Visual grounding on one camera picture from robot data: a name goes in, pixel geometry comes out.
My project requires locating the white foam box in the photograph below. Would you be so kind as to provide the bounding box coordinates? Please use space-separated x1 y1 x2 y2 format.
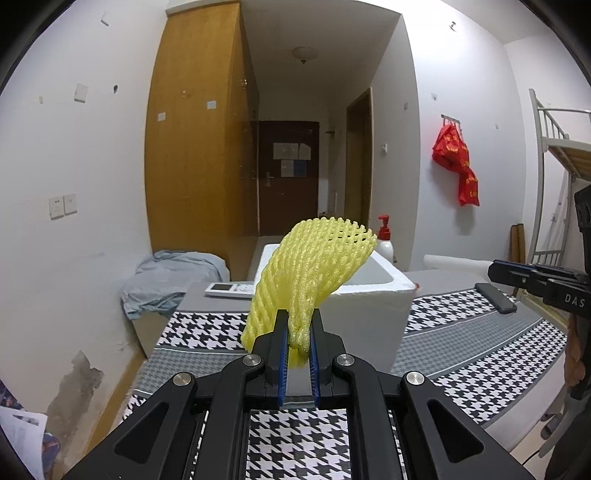
251 243 417 398

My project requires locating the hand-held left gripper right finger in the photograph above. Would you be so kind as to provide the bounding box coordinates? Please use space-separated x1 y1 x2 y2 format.
310 309 537 480

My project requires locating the yellow foam net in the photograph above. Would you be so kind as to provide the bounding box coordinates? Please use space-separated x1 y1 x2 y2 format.
239 217 379 370

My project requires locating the printed paper stack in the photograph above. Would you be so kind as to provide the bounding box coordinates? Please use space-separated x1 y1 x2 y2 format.
0 405 62 470

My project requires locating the grey blue cloth pile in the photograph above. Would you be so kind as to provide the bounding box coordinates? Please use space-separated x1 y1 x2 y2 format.
120 250 230 320

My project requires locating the white rolled sheet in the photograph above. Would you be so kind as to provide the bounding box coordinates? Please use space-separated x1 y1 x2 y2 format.
423 254 491 272

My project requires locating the person's right hand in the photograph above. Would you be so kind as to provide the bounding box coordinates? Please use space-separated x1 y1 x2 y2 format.
564 316 584 387

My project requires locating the red printed bag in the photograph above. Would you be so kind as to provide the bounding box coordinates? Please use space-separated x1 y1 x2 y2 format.
458 161 480 208
432 124 470 172

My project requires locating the black smartphone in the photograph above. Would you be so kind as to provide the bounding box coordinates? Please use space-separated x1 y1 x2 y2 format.
475 282 518 315

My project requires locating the white remote control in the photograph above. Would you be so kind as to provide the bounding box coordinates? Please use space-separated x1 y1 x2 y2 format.
204 282 256 299

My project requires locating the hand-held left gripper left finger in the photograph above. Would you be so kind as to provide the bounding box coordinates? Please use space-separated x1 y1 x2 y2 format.
65 310 290 480

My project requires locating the dark brown entry door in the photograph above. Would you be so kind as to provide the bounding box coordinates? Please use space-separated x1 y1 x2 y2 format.
259 121 320 236

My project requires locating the white pump lotion bottle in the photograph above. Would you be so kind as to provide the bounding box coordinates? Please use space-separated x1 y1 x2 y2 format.
376 215 396 264

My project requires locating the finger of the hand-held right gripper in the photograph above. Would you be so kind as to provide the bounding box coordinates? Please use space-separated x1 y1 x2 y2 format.
488 259 546 297

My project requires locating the metal bunk bed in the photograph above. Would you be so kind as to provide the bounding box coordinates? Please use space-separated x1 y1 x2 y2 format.
528 88 591 267

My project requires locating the round ceiling lamp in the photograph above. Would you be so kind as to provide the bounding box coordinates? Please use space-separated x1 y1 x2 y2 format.
291 45 320 65

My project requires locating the light wooden side door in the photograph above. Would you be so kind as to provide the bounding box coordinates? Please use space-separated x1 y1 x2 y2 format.
346 87 374 227

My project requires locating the wooden wardrobe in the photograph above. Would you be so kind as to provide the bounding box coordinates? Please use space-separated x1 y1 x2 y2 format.
145 1 260 282

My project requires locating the houndstooth tablecloth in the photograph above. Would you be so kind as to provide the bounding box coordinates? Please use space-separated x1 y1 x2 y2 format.
124 286 569 480

